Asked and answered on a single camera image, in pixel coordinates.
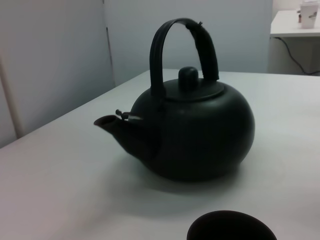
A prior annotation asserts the black round teapot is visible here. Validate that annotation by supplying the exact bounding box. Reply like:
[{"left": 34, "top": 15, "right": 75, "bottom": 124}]
[{"left": 93, "top": 17, "right": 256, "bottom": 183}]

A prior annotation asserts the small dark teacup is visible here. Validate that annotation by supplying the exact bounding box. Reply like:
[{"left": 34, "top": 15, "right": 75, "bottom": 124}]
[{"left": 186, "top": 210, "right": 278, "bottom": 240}]

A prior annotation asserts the white side desk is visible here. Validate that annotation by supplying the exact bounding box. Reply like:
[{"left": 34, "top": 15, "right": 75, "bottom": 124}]
[{"left": 267, "top": 9, "right": 320, "bottom": 75}]

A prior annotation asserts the black hanging power cable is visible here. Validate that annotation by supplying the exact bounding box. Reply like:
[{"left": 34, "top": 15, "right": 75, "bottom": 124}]
[{"left": 276, "top": 36, "right": 320, "bottom": 75}]

